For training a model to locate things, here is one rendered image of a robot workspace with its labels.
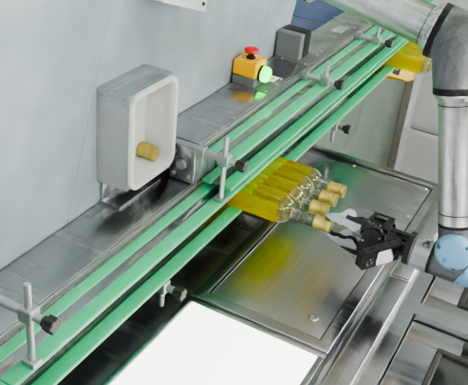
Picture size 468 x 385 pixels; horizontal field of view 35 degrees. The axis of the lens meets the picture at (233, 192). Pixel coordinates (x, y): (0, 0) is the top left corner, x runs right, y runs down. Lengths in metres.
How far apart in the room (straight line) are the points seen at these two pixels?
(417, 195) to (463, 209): 0.79
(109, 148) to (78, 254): 0.24
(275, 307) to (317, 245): 0.29
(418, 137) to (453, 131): 6.67
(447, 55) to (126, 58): 0.65
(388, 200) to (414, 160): 6.02
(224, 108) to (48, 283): 0.72
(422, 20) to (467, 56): 0.17
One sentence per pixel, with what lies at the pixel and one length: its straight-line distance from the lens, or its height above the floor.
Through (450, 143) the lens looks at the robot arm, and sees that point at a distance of 1.47.
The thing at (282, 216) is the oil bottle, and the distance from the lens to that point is 1.77.
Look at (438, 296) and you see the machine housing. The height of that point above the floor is 1.46.
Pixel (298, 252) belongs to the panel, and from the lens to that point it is 1.87.
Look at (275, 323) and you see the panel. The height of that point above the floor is 1.19.
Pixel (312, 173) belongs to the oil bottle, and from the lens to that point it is 1.91.
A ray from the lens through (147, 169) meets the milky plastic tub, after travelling 1.65.
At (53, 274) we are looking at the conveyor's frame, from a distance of 1.45.
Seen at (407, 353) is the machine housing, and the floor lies 1.46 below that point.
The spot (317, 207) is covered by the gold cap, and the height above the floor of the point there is 1.14.
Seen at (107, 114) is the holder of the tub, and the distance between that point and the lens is 1.53.
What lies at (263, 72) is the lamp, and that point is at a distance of 2.02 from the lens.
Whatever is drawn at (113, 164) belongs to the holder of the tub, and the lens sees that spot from 1.58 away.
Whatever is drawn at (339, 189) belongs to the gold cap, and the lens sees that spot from 1.89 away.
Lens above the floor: 1.61
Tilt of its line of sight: 22 degrees down
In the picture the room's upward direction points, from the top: 110 degrees clockwise
